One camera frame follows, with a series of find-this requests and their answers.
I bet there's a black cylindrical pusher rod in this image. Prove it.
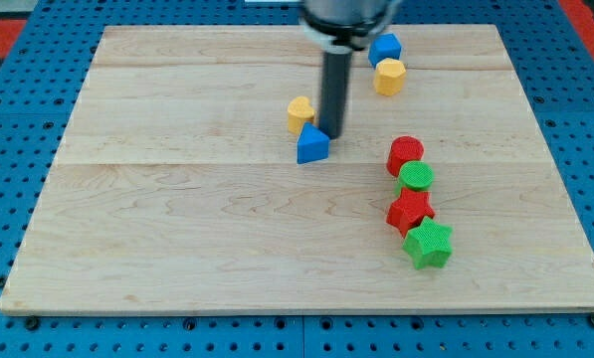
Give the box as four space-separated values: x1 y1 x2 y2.
318 52 352 139

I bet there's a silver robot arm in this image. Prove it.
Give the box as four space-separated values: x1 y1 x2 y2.
299 0 401 139

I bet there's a yellow hexagon block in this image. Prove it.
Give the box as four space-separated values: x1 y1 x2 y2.
373 58 406 96

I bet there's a yellow heart block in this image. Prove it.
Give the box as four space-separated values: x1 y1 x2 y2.
287 96 315 135

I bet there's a blue cube block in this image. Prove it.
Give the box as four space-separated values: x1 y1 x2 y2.
368 33 402 68

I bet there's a blue triangle block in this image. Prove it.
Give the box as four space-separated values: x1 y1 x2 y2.
297 122 330 164

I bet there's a red cylinder block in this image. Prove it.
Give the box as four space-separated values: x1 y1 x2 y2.
386 135 425 177

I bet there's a green cylinder block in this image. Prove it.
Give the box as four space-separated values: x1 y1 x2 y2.
394 160 434 195

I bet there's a red star block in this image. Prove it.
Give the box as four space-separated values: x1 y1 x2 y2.
386 188 435 237

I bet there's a light wooden board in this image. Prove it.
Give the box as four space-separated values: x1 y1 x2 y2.
0 25 594 316

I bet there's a green star block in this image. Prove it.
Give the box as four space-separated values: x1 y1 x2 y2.
402 216 453 269

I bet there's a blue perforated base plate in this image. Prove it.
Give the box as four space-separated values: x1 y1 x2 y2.
0 0 594 357

